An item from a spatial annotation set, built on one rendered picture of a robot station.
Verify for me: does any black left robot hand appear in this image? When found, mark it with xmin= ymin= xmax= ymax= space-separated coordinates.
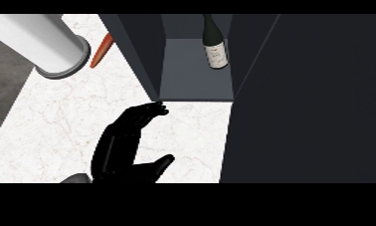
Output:
xmin=90 ymin=101 xmax=177 ymax=184

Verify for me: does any dark grey cabinet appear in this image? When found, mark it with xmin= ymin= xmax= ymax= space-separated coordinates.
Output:
xmin=99 ymin=13 xmax=281 ymax=103

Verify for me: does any dark green wine bottle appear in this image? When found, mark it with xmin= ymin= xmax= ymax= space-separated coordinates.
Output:
xmin=201 ymin=13 xmax=231 ymax=71

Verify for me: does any dark grey cabinet door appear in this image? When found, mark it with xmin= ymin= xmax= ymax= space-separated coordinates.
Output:
xmin=217 ymin=13 xmax=376 ymax=184

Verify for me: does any orange carrot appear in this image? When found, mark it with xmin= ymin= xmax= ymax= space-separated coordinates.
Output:
xmin=89 ymin=32 xmax=117 ymax=70

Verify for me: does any white cylindrical appliance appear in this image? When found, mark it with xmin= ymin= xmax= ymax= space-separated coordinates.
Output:
xmin=0 ymin=13 xmax=93 ymax=81

